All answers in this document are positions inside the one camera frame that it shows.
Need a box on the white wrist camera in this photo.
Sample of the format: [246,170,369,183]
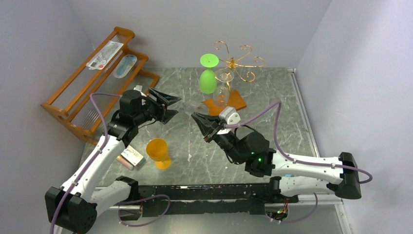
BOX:
[133,85,147,97]
[219,106,241,125]

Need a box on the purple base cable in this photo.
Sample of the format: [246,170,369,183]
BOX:
[116,194,170,227]
[270,193,319,225]

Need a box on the tall clear flute glass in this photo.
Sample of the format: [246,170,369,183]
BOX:
[168,98,209,116]

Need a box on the clear glass tumbler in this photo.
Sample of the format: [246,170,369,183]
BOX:
[145,122,162,138]

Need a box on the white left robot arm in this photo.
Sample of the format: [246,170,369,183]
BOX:
[45,88,181,234]

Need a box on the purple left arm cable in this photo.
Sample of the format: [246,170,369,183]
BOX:
[48,93,123,234]

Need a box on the small printed cardboard box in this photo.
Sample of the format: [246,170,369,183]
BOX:
[116,145,146,171]

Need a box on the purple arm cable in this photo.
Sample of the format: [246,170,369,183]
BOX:
[48,93,123,234]
[224,100,373,184]

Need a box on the white printed package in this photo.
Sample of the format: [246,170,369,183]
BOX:
[86,40,124,70]

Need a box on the orange plastic wine glass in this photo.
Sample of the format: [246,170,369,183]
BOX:
[146,138,171,170]

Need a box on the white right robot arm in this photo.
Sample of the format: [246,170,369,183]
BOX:
[191,110,362,202]

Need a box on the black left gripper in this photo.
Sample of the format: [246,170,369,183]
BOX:
[135,89,182,126]

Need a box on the blue white blister pack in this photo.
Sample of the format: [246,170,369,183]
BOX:
[113,54,137,78]

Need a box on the clear wine glass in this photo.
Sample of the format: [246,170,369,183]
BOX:
[213,68,234,108]

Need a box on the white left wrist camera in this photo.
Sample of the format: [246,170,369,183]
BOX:
[133,85,147,97]

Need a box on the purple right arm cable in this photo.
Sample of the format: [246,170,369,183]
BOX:
[224,100,373,184]

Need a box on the green plastic wine glass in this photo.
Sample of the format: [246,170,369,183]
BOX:
[199,53,219,94]

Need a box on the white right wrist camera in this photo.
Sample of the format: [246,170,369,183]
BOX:
[219,106,241,125]

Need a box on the orange wooden shelf rack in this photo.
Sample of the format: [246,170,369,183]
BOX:
[41,27,160,144]

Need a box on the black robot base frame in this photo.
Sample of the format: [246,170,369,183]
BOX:
[118,176,299,217]

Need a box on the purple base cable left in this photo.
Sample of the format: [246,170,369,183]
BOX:
[116,194,170,227]

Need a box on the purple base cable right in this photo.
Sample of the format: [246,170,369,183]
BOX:
[270,193,319,225]

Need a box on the gold wire wine glass rack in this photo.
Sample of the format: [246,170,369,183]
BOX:
[199,41,265,116]

